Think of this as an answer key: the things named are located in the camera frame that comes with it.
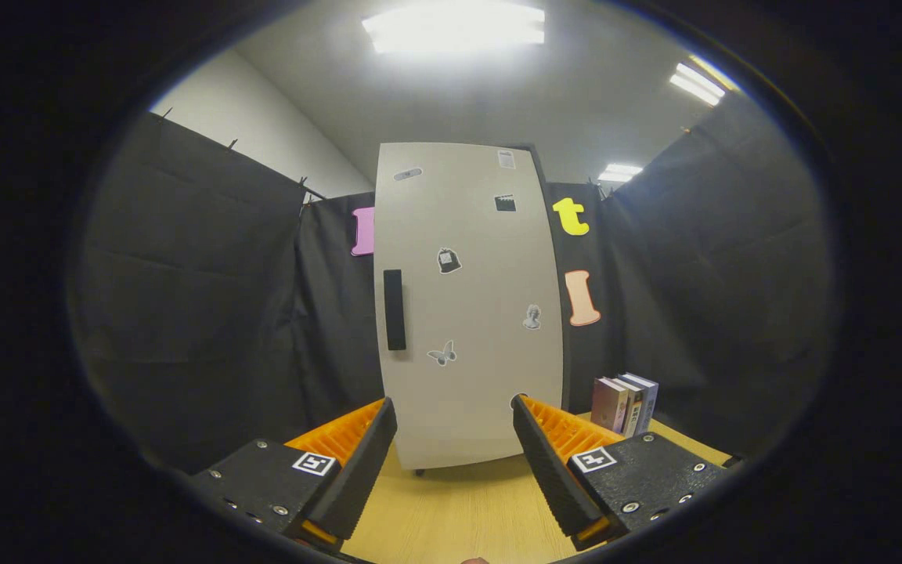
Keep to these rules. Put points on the white spine book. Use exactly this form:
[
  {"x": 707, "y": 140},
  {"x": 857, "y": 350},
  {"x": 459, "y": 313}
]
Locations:
[{"x": 633, "y": 407}]

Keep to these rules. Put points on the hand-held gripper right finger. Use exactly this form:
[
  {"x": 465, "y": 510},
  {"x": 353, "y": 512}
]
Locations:
[{"x": 549, "y": 470}]

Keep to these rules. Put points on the blue spine book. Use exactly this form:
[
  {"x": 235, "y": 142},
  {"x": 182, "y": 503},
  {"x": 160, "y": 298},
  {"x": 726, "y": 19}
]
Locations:
[{"x": 649, "y": 399}]

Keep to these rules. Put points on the mauve book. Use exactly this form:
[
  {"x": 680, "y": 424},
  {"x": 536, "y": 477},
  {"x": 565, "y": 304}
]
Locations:
[{"x": 606, "y": 403}]

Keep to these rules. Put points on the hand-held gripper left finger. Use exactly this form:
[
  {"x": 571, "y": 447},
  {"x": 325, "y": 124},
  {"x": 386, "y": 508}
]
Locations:
[{"x": 361, "y": 478}]

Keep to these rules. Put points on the dark grey cabinet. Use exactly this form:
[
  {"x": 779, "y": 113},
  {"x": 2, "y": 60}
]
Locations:
[{"x": 543, "y": 164}]

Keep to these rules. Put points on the black backdrop cloth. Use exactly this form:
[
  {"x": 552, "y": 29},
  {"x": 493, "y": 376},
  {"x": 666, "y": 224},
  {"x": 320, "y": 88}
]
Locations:
[{"x": 185, "y": 274}]

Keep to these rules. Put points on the large ceiling light panel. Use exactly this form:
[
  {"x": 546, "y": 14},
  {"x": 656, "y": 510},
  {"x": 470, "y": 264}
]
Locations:
[{"x": 453, "y": 27}]

